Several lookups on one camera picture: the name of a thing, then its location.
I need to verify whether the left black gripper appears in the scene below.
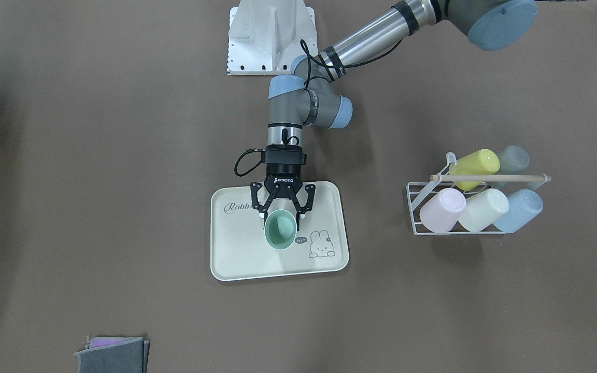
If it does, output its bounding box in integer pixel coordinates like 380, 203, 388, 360
250, 145, 316, 232

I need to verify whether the green cup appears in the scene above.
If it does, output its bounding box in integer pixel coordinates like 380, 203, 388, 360
264, 209, 298, 250

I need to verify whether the cream rabbit tray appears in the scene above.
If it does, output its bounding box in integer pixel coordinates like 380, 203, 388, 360
210, 181, 350, 281

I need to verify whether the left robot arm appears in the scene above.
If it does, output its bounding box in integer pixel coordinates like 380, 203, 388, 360
250, 1, 537, 225

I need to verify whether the pink cup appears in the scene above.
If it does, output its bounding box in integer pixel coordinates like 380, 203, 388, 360
419, 188, 466, 234

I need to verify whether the cream cup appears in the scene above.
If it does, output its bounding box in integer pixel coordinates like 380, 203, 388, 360
458, 188, 509, 232

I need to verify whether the yellow cup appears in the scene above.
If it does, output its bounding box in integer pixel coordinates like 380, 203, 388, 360
449, 149, 500, 175

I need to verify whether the grey cup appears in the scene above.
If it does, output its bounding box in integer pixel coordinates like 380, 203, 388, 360
495, 146, 530, 176

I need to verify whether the blue cup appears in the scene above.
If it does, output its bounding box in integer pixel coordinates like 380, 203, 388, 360
493, 189, 544, 233

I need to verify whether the grey folded cloth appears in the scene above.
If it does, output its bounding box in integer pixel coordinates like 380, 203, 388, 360
74, 337, 150, 372

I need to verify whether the white wire cup rack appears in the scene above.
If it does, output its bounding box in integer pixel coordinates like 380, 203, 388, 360
406, 152, 552, 236

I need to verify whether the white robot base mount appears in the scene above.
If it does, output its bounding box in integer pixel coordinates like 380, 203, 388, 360
227, 1, 319, 76

